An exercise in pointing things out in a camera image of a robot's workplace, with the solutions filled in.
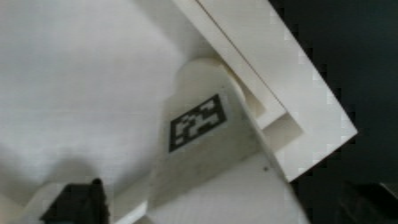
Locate white square tabletop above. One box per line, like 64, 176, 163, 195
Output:
0, 0, 213, 224

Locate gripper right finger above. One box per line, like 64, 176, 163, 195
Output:
336, 182, 398, 224

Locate white U-shaped obstacle fence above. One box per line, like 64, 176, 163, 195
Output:
199, 0, 357, 178

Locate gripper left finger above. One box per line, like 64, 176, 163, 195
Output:
39, 178, 110, 224

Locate white table leg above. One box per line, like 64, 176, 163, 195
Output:
146, 58, 311, 224

